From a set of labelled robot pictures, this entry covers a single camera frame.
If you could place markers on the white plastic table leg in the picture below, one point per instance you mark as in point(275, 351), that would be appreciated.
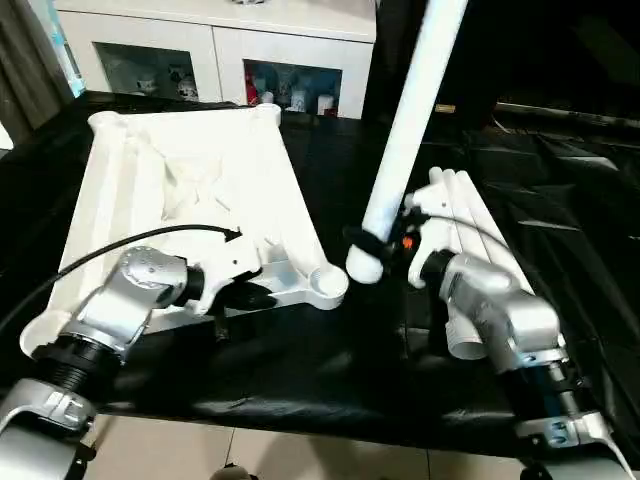
point(467, 340)
point(462, 200)
point(415, 125)
point(490, 235)

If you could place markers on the white plastic table top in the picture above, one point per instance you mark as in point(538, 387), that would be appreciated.
point(190, 165)

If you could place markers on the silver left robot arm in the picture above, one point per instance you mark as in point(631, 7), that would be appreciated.
point(145, 280)

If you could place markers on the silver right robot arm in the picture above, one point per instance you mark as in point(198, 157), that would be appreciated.
point(500, 310)

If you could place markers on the black table mat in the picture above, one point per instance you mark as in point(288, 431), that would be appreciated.
point(325, 375)

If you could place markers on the black case with yellow label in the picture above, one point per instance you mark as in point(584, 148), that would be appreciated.
point(390, 50)

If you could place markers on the grey metal bar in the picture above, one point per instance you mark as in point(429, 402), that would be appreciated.
point(560, 114)

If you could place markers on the white sideboard cabinet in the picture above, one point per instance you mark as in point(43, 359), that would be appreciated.
point(220, 50)

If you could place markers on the blue plastic packaging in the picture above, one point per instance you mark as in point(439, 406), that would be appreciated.
point(67, 50)

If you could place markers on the grey curtain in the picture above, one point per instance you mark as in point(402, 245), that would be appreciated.
point(25, 65)

